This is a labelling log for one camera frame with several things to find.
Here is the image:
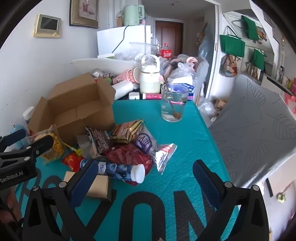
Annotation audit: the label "framed picture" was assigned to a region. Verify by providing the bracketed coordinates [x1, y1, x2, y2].
[69, 0, 99, 29]

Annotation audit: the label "gold wall intercom panel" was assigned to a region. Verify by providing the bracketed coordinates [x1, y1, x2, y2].
[32, 14, 62, 38]

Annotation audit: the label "person's left hand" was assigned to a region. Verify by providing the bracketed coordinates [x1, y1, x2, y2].
[0, 188, 22, 223]

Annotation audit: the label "large red snack packet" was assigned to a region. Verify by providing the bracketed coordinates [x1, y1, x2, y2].
[105, 143, 154, 186]

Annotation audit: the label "crumpled clear plastic wrap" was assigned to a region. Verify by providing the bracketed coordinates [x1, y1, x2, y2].
[198, 96, 218, 116]

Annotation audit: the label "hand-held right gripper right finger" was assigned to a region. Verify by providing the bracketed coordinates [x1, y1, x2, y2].
[192, 159, 271, 241]

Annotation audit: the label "blue tube with white cap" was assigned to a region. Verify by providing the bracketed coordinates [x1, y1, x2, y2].
[80, 159, 146, 184]

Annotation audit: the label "white fridge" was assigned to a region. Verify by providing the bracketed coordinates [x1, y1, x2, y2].
[97, 25, 154, 58]

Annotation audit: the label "green electric kettle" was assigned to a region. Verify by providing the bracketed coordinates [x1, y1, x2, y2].
[122, 5, 145, 26]

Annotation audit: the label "orange yellow snack packet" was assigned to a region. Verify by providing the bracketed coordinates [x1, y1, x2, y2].
[110, 119, 146, 144]

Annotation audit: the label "clear drinking glass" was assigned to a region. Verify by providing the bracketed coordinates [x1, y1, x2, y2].
[161, 84, 190, 122]

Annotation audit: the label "small red candy packet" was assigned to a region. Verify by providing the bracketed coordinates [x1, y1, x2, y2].
[62, 152, 85, 172]

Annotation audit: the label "red soda bottle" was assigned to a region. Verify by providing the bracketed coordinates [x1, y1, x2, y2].
[159, 43, 173, 58]

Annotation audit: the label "yellow lollipop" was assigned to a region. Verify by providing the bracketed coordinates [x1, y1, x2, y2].
[62, 141, 84, 156]

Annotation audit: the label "clear plastic container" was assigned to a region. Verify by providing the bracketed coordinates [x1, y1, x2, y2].
[129, 42, 160, 56]

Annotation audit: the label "clear plastic bag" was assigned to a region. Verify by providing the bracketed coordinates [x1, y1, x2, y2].
[166, 62, 197, 85]

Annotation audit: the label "clear bag of yellow chips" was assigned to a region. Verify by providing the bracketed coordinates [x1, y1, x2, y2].
[25, 124, 65, 165]

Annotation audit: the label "light blue container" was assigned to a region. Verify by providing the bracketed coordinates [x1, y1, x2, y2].
[9, 124, 29, 151]

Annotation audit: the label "white paper roll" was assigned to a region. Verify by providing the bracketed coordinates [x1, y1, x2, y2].
[112, 80, 134, 100]

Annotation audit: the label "teal bubble mat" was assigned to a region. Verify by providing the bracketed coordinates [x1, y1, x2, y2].
[14, 100, 240, 241]

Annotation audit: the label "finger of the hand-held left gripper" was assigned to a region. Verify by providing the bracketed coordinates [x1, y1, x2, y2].
[0, 128, 26, 151]
[0, 134, 54, 164]

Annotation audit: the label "dark brown snack packet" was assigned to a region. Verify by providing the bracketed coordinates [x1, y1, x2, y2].
[76, 126, 111, 159]

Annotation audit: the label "black power cable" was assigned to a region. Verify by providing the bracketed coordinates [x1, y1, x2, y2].
[112, 25, 130, 53]

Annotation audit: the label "cream jug with handle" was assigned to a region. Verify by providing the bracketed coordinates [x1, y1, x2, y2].
[140, 55, 161, 94]

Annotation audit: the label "brown door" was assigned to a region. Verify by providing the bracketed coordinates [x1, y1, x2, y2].
[155, 20, 184, 57]

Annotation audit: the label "silver purple snack packet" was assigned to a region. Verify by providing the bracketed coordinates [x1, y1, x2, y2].
[135, 125, 177, 175]

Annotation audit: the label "brown cardboard box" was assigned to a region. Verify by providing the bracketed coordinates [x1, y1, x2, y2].
[28, 72, 116, 145]

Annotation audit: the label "blue tissue pack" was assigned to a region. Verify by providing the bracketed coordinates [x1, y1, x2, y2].
[168, 83, 195, 100]

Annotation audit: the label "green tote bag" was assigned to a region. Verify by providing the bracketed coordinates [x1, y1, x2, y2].
[220, 26, 245, 57]
[240, 15, 260, 40]
[251, 49, 267, 71]

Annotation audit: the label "grey glove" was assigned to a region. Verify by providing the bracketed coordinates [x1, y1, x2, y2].
[159, 57, 178, 77]

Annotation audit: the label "small tan carton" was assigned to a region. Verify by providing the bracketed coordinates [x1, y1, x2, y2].
[63, 171, 111, 202]

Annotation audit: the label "metal spoon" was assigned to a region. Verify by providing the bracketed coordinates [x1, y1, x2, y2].
[162, 75, 183, 120]

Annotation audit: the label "colourful cartoon bag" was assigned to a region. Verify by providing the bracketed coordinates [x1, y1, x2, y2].
[221, 54, 238, 78]

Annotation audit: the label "small cardboard boxes on floor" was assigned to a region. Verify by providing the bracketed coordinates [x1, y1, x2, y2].
[211, 98, 228, 121]

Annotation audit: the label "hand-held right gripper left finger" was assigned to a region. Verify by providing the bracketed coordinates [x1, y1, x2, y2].
[22, 159, 99, 241]

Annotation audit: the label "grey leaf patterned chair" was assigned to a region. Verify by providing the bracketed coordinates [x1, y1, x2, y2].
[194, 58, 210, 98]
[209, 74, 296, 188]

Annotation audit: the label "pink paper cup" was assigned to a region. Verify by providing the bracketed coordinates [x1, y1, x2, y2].
[112, 68, 141, 85]

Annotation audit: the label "white lidded jar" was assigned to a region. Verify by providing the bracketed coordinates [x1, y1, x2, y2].
[22, 107, 35, 126]

